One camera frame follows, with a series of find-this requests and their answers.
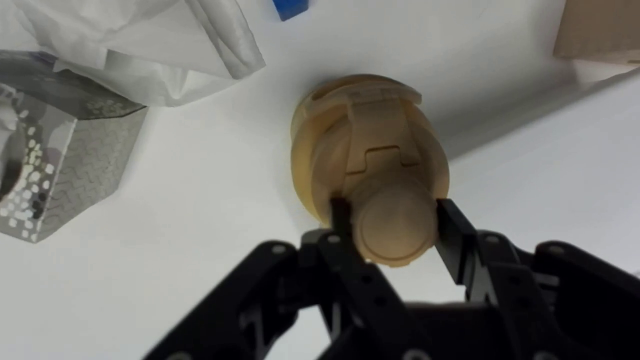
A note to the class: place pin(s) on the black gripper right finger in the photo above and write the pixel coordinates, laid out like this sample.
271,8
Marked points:
553,303

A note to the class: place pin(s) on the crumpled white cloth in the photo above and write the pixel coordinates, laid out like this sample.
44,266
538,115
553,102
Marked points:
156,53

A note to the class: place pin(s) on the beige water bottle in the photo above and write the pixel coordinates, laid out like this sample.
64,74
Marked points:
364,138

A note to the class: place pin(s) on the wooden shape sorter cube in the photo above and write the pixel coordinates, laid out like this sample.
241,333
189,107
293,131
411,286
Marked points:
603,31

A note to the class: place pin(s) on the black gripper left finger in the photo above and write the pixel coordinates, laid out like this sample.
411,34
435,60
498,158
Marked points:
261,298

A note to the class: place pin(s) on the blue block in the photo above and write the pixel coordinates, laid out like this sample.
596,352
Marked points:
289,8

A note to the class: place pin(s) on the grey patterned tissue box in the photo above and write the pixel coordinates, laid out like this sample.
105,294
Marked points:
64,145

